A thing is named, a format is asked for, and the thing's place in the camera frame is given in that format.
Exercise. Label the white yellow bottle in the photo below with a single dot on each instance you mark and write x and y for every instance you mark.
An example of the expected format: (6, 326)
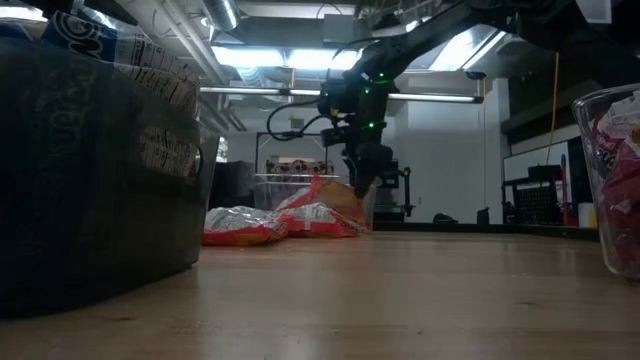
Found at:
(586, 215)

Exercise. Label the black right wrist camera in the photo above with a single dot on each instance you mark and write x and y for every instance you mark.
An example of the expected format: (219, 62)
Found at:
(334, 136)

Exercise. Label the orange Maruchan noodle pack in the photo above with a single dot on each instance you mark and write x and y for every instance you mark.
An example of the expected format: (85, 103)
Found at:
(335, 197)
(320, 225)
(240, 227)

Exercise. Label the black aluminium table frame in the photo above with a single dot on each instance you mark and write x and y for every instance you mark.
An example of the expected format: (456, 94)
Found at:
(500, 229)

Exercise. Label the long tube light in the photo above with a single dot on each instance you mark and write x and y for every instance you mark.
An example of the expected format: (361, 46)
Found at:
(250, 91)

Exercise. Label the clear plastic bin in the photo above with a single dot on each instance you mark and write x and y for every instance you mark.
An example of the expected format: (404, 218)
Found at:
(265, 195)
(587, 150)

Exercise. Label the red pole tool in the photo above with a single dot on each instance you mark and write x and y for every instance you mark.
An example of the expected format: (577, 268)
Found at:
(565, 190)

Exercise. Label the silver ventilation duct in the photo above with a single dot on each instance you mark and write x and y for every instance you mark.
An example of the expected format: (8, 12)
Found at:
(222, 12)

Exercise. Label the blue Maruchan noodle pack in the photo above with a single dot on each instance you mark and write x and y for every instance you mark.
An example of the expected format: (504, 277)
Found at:
(167, 150)
(165, 87)
(60, 150)
(125, 50)

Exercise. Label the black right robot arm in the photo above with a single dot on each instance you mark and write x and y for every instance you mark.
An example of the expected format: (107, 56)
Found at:
(425, 35)

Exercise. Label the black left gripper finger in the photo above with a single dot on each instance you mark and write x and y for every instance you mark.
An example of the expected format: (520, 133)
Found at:
(100, 9)

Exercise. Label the ceiling light panel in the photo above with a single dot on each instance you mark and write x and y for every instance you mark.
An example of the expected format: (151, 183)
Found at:
(465, 47)
(260, 57)

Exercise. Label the black cabinet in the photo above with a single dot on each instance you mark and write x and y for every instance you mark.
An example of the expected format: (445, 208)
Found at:
(232, 185)

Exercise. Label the black equipment stand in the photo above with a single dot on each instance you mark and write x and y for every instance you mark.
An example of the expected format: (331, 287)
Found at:
(406, 195)

